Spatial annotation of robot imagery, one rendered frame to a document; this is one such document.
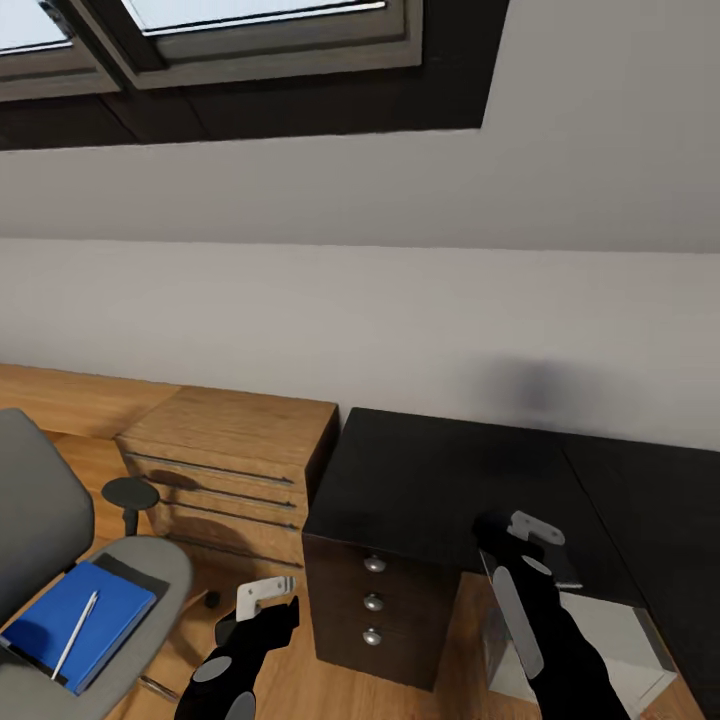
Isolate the pen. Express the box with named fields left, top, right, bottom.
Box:
left=52, top=592, right=98, bottom=679

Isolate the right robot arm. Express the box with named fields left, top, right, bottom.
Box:
left=471, top=511, right=631, bottom=720

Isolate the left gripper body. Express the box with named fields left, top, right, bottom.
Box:
left=216, top=604, right=292, bottom=665

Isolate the mouse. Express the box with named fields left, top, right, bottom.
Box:
left=481, top=507, right=507, bottom=529

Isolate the notebook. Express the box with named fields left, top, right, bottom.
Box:
left=479, top=535, right=583, bottom=588

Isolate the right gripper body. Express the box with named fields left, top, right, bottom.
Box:
left=476, top=519, right=545, bottom=564

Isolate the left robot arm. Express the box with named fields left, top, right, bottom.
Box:
left=174, top=575, right=300, bottom=720

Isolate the swivel chair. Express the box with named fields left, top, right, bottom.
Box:
left=0, top=408, right=221, bottom=720

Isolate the folder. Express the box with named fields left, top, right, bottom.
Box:
left=0, top=560, right=157, bottom=696

